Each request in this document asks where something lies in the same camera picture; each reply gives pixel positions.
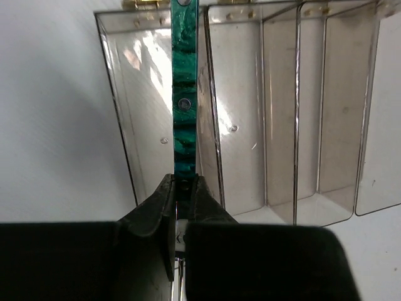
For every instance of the clear compartment organizer tray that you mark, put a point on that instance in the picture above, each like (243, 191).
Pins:
(298, 108)

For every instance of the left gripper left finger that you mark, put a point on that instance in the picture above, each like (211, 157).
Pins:
(128, 259)

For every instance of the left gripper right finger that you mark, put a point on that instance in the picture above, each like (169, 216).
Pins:
(227, 260)

